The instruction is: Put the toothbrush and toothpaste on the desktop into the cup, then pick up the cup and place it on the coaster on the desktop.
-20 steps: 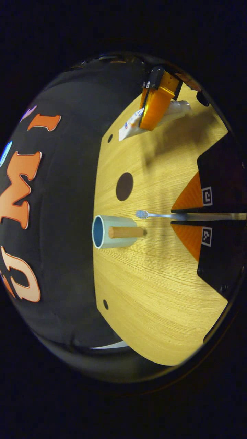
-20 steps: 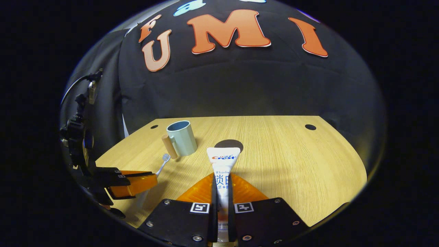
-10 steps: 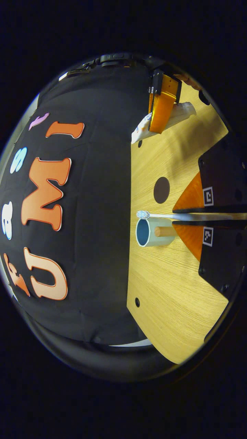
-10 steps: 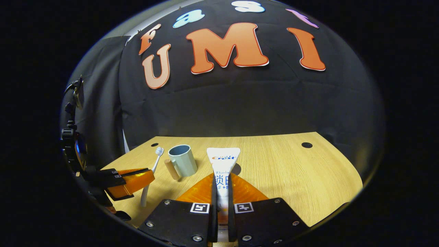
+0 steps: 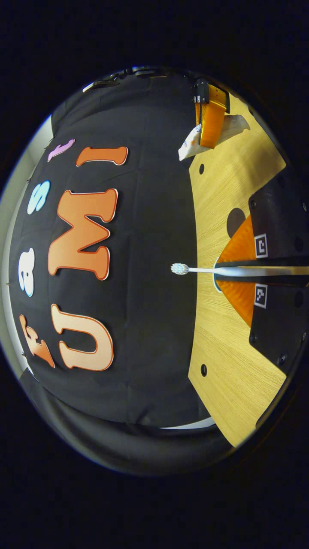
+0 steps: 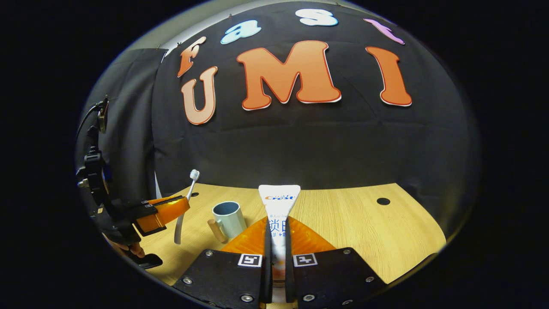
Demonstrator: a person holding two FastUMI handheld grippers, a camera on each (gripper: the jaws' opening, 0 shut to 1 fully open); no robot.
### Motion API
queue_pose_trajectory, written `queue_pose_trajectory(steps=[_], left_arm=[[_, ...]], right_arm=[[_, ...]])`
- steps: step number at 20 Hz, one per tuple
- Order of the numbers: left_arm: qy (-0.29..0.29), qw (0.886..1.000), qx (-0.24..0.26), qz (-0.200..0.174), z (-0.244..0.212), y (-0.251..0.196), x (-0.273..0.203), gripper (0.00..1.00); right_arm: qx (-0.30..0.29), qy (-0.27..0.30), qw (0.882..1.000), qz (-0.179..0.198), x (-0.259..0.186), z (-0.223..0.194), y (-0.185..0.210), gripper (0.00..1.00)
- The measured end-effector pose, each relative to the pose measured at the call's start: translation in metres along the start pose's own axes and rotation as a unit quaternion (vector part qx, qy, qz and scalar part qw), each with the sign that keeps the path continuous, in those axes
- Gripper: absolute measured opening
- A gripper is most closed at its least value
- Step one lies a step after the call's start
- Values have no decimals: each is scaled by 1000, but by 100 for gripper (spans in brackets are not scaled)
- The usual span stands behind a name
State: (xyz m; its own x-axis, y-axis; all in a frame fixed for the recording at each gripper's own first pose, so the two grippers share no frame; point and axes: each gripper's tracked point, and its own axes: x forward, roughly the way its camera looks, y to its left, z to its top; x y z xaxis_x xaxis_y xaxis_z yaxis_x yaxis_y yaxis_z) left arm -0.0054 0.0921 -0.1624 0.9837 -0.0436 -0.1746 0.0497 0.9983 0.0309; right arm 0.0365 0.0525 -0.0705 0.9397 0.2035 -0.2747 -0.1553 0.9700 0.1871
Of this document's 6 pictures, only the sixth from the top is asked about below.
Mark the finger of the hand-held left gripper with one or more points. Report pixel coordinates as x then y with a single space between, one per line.
165 198
165 216

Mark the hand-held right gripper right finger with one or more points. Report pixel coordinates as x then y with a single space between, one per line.
289 274

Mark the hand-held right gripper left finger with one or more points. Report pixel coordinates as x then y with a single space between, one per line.
268 274

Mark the white toothbrush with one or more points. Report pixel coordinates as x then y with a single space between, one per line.
180 227

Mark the white toothpaste tube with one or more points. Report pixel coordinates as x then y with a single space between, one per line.
279 201

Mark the wooden desktop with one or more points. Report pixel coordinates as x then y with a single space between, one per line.
364 236

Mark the dark grey hanging cloth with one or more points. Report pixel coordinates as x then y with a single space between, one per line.
128 128

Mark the black backdrop cloth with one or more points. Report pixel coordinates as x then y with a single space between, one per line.
321 150

